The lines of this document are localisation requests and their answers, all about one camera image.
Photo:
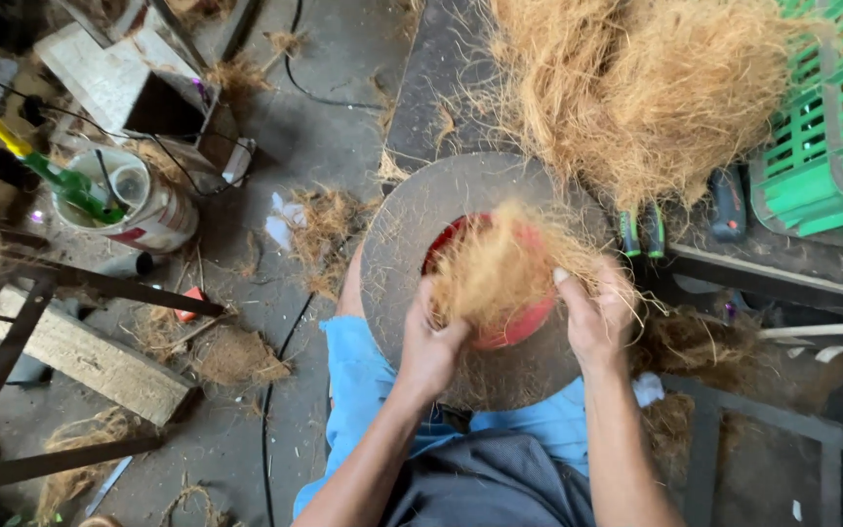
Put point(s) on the person's right hand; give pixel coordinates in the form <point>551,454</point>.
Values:
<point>601,322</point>

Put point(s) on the person's left hand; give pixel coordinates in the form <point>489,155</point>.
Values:
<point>425,351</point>

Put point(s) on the tuft of coconut fibre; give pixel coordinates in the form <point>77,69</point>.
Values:
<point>498,271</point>

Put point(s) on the person's blue shorts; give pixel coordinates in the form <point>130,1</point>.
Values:
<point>355,388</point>

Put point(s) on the red plastic bowl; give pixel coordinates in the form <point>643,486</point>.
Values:
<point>516,329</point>

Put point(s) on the round grey board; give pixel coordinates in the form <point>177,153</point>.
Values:
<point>399,256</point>

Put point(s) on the person's grey shirt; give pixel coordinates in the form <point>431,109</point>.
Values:
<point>487,483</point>

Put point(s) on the black hand tool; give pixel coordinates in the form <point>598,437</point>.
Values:
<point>727,205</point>

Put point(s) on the flat coconut fibre mat piece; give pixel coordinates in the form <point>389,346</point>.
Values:
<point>238,357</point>

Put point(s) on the white paper scraps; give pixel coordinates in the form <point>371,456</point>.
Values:
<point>282,219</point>

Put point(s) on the heap of coconut fibre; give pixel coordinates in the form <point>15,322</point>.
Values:
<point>641,88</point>

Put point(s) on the small orange object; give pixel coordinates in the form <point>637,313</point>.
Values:
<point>189,304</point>

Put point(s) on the green plastic crate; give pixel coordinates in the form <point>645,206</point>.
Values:
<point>838,146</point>

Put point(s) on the white plastic bucket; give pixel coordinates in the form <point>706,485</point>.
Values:
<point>151,212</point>

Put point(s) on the pale wooden plank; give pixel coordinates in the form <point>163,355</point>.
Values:
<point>92,362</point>

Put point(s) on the green bottle with yellow stick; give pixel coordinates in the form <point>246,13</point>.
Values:
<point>63,179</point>

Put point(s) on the white concrete block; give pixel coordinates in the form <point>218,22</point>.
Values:
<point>110,77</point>

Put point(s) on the dark metal table frame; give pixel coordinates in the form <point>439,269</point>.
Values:
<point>758,439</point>

